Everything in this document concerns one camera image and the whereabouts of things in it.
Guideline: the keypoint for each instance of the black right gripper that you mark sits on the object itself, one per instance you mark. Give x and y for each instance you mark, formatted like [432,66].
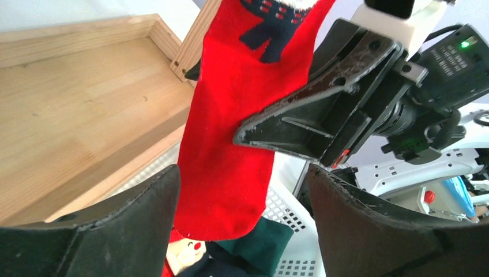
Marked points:
[361,84]

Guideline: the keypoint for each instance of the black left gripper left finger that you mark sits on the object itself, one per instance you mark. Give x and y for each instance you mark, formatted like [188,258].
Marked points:
[124,235]

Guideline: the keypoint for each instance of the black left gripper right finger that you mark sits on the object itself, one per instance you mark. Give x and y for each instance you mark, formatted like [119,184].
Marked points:
[363,235]

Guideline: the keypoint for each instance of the white perforated plastic basket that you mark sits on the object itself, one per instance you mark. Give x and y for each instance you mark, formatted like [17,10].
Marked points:
[302,255]

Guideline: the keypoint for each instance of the red sock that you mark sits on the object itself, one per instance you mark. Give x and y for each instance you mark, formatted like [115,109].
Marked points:
[254,54]

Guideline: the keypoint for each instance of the dark green sock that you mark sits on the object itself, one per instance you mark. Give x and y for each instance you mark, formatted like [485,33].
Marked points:
[261,248]

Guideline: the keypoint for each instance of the dark printed sock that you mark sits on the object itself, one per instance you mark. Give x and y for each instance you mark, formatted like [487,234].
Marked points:
[188,257]

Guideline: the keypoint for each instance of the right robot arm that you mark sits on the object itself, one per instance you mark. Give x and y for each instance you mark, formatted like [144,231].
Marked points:
[466,156]

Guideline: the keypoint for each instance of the wooden hanger stand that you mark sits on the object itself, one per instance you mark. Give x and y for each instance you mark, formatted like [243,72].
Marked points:
[85,107]

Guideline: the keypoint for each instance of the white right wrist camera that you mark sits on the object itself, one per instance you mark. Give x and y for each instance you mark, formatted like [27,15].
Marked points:
[411,29]

